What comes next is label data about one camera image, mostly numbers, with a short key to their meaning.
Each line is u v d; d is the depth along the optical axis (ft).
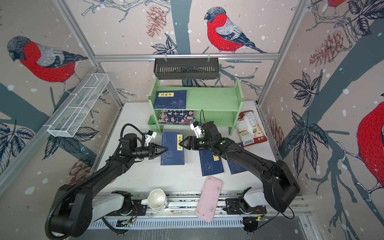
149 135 2.55
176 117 3.05
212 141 2.05
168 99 2.76
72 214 1.32
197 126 2.43
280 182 1.39
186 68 3.48
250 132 3.22
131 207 2.37
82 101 2.65
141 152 2.32
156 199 2.44
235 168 2.81
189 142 2.25
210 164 2.87
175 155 2.57
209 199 2.44
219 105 2.67
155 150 2.42
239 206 2.16
